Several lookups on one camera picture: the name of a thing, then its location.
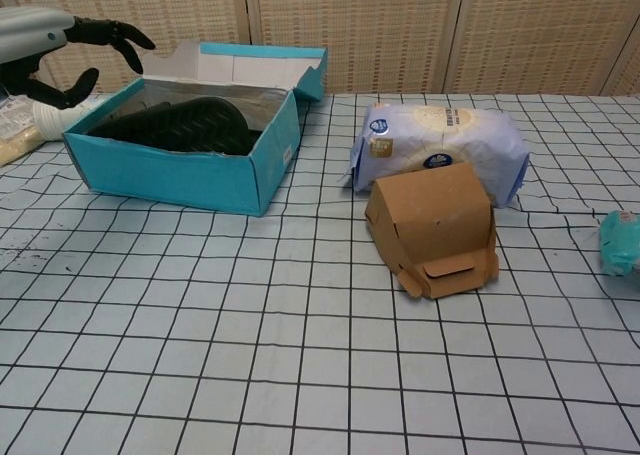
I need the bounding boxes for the blue checkered tablecloth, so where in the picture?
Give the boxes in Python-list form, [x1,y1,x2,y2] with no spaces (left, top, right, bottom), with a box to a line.
[0,90,640,455]

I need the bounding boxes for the stack of paper cups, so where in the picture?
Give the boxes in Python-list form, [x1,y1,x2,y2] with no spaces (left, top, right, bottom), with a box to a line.
[31,96,105,141]

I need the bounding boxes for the woven bamboo folding screen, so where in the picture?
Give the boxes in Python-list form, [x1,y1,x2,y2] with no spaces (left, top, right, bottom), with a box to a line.
[0,0,640,97]

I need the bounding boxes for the teal plastic snack bag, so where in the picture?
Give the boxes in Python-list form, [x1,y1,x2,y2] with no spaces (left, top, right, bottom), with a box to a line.
[598,209,640,277]

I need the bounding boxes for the brown cardboard takeaway box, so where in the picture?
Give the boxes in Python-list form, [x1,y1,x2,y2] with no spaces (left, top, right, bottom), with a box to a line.
[363,160,501,301]

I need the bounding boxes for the teal cardboard shoe box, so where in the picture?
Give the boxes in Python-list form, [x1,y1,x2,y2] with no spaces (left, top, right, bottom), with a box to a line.
[62,39,329,218]

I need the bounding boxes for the blue white tissue pack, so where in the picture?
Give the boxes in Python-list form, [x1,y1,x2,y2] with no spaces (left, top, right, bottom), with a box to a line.
[344,101,531,210]

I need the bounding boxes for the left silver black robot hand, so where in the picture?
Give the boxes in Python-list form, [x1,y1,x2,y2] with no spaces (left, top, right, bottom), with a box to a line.
[0,5,157,111]

